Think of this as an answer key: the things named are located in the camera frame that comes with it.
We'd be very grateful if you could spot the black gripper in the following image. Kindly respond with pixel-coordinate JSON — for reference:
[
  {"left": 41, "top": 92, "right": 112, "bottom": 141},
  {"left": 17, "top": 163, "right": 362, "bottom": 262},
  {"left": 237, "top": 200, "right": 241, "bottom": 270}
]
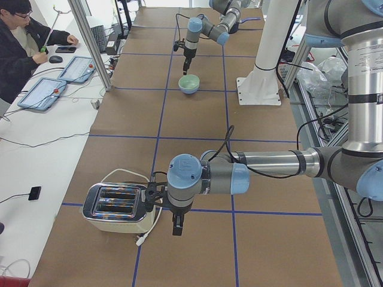
[
  {"left": 173, "top": 40, "right": 196, "bottom": 75},
  {"left": 144, "top": 182, "right": 192, "bottom": 236}
]

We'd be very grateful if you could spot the green bowl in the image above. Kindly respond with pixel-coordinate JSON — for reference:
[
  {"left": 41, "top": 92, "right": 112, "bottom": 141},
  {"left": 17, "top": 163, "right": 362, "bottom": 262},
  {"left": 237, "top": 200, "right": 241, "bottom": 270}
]
[{"left": 178, "top": 74, "right": 200, "bottom": 86}]

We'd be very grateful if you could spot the blue bowl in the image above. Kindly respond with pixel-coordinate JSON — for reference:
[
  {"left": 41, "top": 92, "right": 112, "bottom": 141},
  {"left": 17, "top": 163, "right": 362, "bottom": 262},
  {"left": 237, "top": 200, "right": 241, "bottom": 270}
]
[{"left": 179, "top": 85, "right": 199, "bottom": 95}]

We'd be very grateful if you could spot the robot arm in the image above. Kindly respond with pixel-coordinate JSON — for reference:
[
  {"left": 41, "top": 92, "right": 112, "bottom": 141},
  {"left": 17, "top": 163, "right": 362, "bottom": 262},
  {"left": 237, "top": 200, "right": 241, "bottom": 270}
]
[
  {"left": 173, "top": 0, "right": 250, "bottom": 75},
  {"left": 136, "top": 20, "right": 323, "bottom": 239}
]

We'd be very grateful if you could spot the cream toaster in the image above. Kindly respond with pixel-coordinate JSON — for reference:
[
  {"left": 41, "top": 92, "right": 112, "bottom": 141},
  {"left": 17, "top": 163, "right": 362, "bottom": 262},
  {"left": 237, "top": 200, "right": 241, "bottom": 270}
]
[{"left": 82, "top": 182, "right": 156, "bottom": 234}]

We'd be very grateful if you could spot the black keyboard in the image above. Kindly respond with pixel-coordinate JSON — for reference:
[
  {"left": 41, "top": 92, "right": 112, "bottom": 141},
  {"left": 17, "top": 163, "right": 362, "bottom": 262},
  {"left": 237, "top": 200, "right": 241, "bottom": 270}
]
[{"left": 90, "top": 25, "right": 107, "bottom": 53}]

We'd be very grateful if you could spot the upper teach pendant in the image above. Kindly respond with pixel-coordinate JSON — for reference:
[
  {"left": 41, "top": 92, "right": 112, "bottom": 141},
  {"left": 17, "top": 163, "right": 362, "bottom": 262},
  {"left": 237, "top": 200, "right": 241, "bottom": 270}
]
[{"left": 57, "top": 56, "right": 95, "bottom": 84}]

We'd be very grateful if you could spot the teach pendant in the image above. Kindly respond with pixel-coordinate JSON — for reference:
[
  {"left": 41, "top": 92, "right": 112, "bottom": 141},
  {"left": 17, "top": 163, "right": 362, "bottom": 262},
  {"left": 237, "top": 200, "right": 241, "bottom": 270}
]
[
  {"left": 17, "top": 77, "right": 67, "bottom": 111},
  {"left": 57, "top": 56, "right": 95, "bottom": 84}
]

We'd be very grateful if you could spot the black smartphone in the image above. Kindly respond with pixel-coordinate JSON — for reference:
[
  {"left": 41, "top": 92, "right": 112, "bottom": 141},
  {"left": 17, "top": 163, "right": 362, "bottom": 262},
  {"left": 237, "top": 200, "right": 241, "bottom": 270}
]
[{"left": 55, "top": 47, "right": 77, "bottom": 54}]

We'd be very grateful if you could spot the black computer mouse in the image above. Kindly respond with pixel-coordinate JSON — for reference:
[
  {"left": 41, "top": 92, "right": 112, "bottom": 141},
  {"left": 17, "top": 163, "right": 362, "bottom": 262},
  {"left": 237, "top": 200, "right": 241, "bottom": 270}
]
[{"left": 48, "top": 56, "right": 63, "bottom": 63}]

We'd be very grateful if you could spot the small black device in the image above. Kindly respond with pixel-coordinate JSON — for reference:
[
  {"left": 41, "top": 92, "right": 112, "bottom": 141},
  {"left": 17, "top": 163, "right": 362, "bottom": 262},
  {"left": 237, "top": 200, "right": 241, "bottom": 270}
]
[{"left": 28, "top": 186, "right": 41, "bottom": 201}]

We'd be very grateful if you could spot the lower teach pendant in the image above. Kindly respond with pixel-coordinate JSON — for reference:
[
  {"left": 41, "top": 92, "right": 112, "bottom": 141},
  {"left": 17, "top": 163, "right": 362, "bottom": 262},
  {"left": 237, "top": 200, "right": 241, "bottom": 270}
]
[{"left": 17, "top": 77, "right": 67, "bottom": 111}]

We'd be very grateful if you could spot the seated person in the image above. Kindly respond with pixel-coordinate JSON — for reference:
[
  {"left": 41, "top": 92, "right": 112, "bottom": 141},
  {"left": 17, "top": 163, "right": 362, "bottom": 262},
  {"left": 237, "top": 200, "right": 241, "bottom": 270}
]
[{"left": 1, "top": 1, "right": 78, "bottom": 104}]

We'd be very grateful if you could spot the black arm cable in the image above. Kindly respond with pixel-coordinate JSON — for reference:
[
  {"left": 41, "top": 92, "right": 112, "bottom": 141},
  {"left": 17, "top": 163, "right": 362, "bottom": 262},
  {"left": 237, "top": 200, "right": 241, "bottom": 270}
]
[
  {"left": 149, "top": 101, "right": 351, "bottom": 186},
  {"left": 174, "top": 13, "right": 210, "bottom": 45}
]

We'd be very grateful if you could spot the white toaster cable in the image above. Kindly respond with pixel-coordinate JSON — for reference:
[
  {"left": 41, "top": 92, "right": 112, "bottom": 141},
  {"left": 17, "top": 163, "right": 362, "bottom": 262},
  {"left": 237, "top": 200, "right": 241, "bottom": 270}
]
[{"left": 100, "top": 168, "right": 164, "bottom": 247}]

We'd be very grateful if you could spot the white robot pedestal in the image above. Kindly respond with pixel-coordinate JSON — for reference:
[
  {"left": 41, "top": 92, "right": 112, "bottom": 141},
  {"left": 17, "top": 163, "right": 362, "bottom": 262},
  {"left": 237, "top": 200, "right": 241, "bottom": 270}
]
[{"left": 236, "top": 0, "right": 301, "bottom": 106}]

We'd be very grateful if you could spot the aluminium frame post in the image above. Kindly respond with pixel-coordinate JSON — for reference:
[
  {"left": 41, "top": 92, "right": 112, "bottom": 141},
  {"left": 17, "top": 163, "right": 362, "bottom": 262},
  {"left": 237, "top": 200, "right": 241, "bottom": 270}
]
[{"left": 68, "top": 0, "right": 112, "bottom": 91}]

